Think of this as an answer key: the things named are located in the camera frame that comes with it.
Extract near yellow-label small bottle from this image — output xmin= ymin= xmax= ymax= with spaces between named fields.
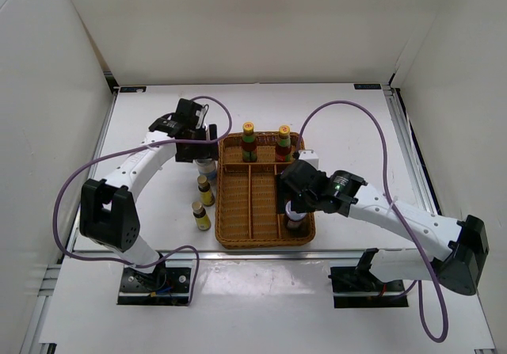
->
xmin=192 ymin=201 xmax=212 ymax=231

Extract near silver-lid salt shaker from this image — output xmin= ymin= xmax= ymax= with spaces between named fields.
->
xmin=195 ymin=158 xmax=217 ymax=184

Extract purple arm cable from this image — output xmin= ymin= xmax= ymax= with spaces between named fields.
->
xmin=53 ymin=95 xmax=234 ymax=306
xmin=297 ymin=100 xmax=449 ymax=343

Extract yellow-cap sauce bottle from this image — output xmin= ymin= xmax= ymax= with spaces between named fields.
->
xmin=241 ymin=121 xmax=257 ymax=162
xmin=275 ymin=125 xmax=292 ymax=162

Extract blue label sticker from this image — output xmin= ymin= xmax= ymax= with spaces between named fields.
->
xmin=119 ymin=86 xmax=147 ymax=93
xmin=353 ymin=83 xmax=382 ymax=90

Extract right blue label sticker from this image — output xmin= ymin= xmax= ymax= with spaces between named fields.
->
xmin=353 ymin=83 xmax=382 ymax=90

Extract far yellow-label small bottle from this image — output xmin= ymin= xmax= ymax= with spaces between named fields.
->
xmin=197 ymin=175 xmax=215 ymax=207

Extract yellow-label small bottle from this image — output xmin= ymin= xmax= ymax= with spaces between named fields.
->
xmin=192 ymin=201 xmax=212 ymax=231
xmin=197 ymin=175 xmax=215 ymax=207

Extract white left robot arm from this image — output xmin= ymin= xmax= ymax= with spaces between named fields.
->
xmin=79 ymin=98 xmax=218 ymax=291

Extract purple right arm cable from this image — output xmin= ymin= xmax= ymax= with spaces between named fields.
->
xmin=297 ymin=100 xmax=449 ymax=343

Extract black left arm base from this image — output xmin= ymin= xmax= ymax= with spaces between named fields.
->
xmin=116 ymin=260 xmax=200 ymax=306

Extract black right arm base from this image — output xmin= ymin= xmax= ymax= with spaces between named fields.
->
xmin=328 ymin=266 xmax=409 ymax=309

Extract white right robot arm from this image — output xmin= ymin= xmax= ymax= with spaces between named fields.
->
xmin=277 ymin=160 xmax=489 ymax=295

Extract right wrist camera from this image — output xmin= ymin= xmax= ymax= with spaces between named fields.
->
xmin=293 ymin=150 xmax=319 ymax=169

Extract white-lid spice jar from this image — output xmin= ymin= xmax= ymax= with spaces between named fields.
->
xmin=285 ymin=201 xmax=307 ymax=230

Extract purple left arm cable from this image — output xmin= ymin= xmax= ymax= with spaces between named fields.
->
xmin=53 ymin=95 xmax=234 ymax=306

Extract brown wicker basket tray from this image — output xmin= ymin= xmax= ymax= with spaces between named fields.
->
xmin=215 ymin=131 xmax=315 ymax=249

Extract aluminium table frame rail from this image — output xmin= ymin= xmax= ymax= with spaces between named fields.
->
xmin=382 ymin=86 xmax=452 ymax=260

